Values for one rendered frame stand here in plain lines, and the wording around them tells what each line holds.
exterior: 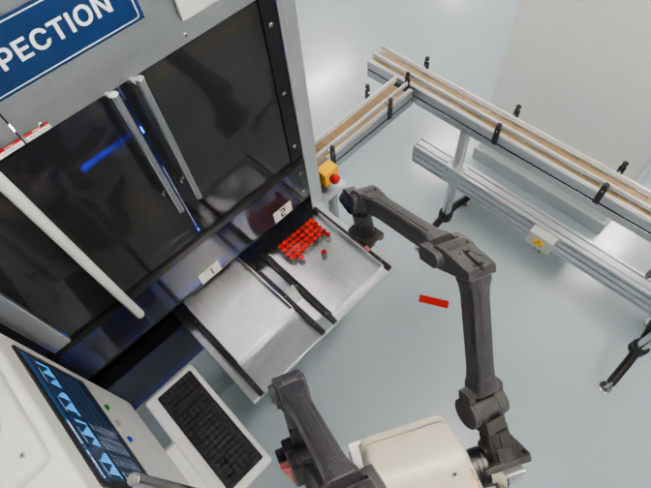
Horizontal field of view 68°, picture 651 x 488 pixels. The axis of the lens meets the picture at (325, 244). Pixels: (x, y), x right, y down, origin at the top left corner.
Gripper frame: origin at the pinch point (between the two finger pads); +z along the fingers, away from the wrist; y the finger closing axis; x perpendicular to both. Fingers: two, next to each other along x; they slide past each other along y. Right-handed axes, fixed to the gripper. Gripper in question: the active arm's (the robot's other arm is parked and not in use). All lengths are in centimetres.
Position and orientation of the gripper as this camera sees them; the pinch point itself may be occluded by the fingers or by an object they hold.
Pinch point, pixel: (368, 248)
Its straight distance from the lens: 158.9
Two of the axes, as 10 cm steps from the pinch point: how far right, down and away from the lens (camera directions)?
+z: 1.9, 5.8, 7.9
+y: -6.8, -5.0, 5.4
